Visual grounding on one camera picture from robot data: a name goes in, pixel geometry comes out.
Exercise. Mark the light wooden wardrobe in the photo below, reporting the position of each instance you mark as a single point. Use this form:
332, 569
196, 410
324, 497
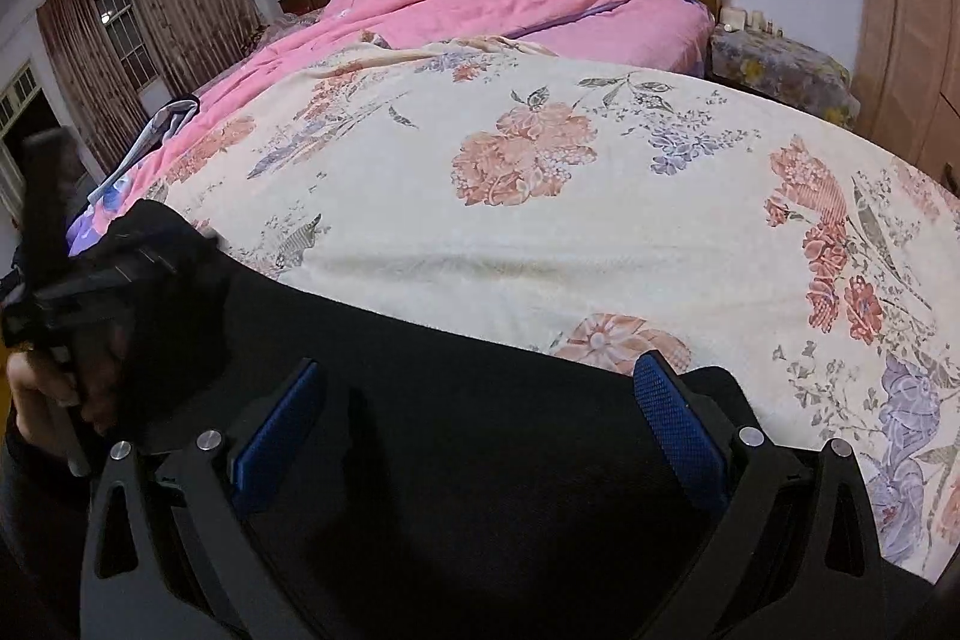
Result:
900, 48

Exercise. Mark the barred window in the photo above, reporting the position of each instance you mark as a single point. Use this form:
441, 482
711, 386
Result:
127, 36

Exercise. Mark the striped blue white cloth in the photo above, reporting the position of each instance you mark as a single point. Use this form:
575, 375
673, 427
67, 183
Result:
150, 138

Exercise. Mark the person's left hand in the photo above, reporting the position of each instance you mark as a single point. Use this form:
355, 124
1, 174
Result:
30, 400

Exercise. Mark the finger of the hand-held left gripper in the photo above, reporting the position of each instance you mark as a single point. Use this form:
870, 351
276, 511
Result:
45, 205
135, 280

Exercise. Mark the black pants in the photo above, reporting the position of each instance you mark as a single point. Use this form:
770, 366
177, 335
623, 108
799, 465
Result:
450, 460

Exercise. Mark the white box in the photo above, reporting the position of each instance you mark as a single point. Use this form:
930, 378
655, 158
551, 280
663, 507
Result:
733, 18

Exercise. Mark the floral bed sheet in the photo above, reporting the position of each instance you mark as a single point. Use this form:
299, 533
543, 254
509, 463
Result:
600, 235

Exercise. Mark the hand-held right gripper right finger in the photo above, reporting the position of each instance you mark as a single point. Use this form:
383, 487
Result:
675, 430

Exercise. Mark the nightstand with floral cover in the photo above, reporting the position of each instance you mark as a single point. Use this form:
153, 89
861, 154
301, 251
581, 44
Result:
780, 59

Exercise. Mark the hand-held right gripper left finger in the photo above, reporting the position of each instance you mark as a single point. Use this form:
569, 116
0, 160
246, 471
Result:
274, 452

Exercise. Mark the pink quilt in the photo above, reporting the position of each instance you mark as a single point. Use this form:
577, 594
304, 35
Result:
487, 3

